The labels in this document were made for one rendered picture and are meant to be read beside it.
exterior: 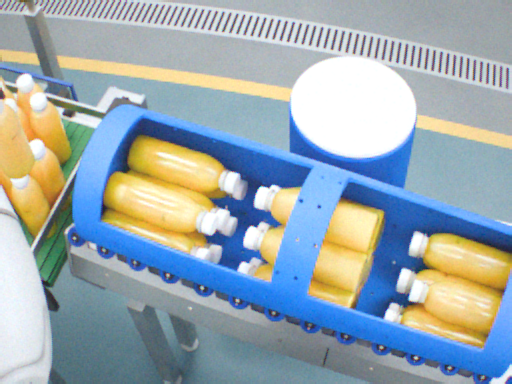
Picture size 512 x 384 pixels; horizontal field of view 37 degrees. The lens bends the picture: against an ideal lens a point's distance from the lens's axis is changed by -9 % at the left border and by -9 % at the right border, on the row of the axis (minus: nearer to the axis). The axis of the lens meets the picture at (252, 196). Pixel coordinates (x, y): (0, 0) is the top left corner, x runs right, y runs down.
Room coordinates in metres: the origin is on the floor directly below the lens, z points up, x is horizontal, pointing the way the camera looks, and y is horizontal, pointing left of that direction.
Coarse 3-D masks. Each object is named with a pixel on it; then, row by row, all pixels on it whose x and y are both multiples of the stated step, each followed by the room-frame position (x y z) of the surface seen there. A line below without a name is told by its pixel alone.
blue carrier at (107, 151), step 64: (128, 128) 0.90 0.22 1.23; (192, 128) 0.90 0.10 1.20; (256, 192) 0.88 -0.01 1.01; (320, 192) 0.73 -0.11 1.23; (384, 192) 0.74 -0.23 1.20; (128, 256) 0.73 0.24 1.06; (192, 256) 0.67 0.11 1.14; (256, 256) 0.76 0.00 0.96; (384, 256) 0.72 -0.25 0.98; (320, 320) 0.55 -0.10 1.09; (384, 320) 0.52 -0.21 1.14
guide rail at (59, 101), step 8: (8, 88) 1.28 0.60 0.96; (16, 88) 1.26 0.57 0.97; (48, 96) 1.22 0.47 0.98; (56, 96) 1.21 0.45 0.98; (56, 104) 1.21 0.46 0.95; (64, 104) 1.20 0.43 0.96; (72, 104) 1.18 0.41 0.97; (80, 104) 1.18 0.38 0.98; (80, 112) 1.17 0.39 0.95; (88, 112) 1.16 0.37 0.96; (96, 112) 1.15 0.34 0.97; (104, 112) 1.14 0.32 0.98
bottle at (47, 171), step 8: (48, 152) 0.97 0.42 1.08; (40, 160) 0.95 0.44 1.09; (48, 160) 0.95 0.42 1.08; (56, 160) 0.97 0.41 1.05; (40, 168) 0.94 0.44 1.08; (48, 168) 0.94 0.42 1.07; (56, 168) 0.95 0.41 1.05; (32, 176) 0.94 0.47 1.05; (40, 176) 0.93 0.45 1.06; (48, 176) 0.93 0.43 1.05; (56, 176) 0.95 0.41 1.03; (64, 176) 0.98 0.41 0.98; (48, 184) 0.93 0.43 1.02; (56, 184) 0.94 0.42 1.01; (64, 184) 0.96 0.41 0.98; (48, 192) 0.93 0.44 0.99; (56, 192) 0.94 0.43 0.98; (48, 200) 0.93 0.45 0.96; (56, 200) 0.93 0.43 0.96; (64, 208) 0.94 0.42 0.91
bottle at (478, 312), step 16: (432, 288) 0.56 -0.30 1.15; (448, 288) 0.55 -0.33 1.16; (464, 288) 0.55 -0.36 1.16; (432, 304) 0.53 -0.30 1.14; (448, 304) 0.52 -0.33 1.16; (464, 304) 0.52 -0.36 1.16; (480, 304) 0.51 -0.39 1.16; (496, 304) 0.51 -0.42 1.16; (448, 320) 0.50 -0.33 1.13; (464, 320) 0.49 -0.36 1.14; (480, 320) 0.49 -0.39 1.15
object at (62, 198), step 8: (72, 176) 0.98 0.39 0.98; (72, 184) 0.97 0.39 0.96; (64, 192) 0.94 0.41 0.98; (64, 200) 0.93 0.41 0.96; (56, 208) 0.90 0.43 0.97; (48, 216) 0.88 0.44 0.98; (56, 216) 0.89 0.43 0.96; (48, 224) 0.86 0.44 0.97; (40, 232) 0.84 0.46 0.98; (48, 232) 0.85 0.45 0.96; (40, 240) 0.83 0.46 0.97; (32, 248) 0.80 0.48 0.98
